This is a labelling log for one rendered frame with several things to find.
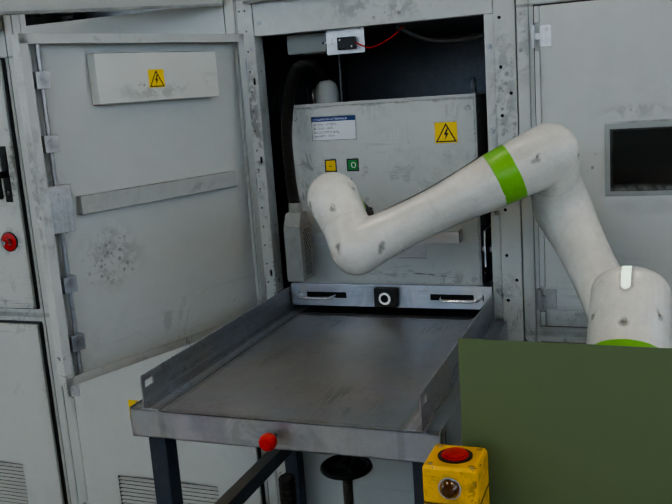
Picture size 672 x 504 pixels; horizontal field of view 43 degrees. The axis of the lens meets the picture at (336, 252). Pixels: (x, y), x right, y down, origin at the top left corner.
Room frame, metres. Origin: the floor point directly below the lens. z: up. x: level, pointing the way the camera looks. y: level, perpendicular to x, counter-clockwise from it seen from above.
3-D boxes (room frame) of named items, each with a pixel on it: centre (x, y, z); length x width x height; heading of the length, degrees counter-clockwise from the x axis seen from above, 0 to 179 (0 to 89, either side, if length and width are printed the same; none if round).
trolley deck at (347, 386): (1.76, 0.01, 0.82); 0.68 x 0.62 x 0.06; 159
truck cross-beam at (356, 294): (2.13, -0.13, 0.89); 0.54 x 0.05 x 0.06; 69
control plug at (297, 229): (2.13, 0.09, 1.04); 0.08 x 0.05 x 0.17; 159
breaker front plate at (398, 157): (2.12, -0.13, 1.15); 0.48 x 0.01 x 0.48; 69
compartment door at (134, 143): (1.99, 0.42, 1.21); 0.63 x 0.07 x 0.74; 140
